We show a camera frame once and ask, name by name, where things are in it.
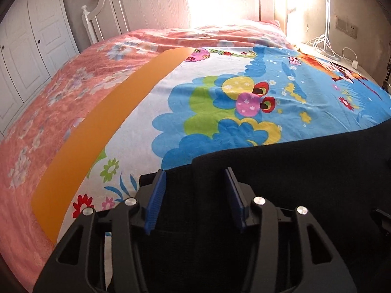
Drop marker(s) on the white wardrobe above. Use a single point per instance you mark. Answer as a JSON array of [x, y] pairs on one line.
[[33, 42]]

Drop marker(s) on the pink floral bedspread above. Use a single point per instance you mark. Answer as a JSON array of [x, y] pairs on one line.
[[45, 103]]

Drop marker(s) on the grey wall socket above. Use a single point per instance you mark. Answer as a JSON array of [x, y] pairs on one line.
[[345, 27]]

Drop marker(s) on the white bed headboard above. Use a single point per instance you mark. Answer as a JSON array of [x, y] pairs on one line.
[[146, 3]]

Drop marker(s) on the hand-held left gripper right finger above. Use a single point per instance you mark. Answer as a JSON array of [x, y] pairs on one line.
[[235, 198]]

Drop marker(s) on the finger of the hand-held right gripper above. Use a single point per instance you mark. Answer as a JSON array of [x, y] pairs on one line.
[[383, 221]]

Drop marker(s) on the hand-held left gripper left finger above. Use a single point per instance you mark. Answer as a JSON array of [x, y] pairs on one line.
[[155, 198]]

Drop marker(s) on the cartoon printed blanket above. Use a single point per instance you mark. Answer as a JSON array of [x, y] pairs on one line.
[[198, 113]]

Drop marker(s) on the black pants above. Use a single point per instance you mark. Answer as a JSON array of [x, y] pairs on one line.
[[305, 174]]

